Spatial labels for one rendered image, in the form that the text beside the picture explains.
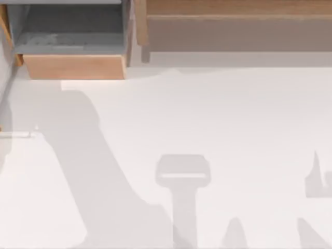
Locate pale wooden drawer front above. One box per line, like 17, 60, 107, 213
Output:
22, 53, 127, 80

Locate wooden cupboard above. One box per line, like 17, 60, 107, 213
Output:
132, 0, 332, 64

